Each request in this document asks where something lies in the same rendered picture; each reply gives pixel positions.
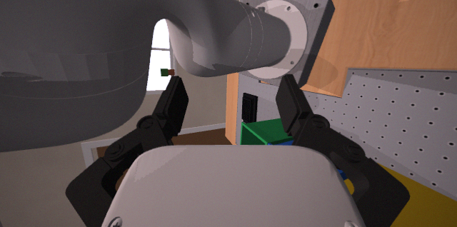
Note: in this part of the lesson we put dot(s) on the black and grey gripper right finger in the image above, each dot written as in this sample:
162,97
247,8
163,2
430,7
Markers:
378,195

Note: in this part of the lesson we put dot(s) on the yellow open-top bin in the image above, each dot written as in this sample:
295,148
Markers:
426,207

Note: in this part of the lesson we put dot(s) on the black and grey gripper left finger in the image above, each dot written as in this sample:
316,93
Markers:
92,191

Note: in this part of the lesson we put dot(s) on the blue bin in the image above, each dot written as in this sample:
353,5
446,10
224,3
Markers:
288,143

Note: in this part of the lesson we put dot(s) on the green bin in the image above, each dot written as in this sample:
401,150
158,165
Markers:
263,132

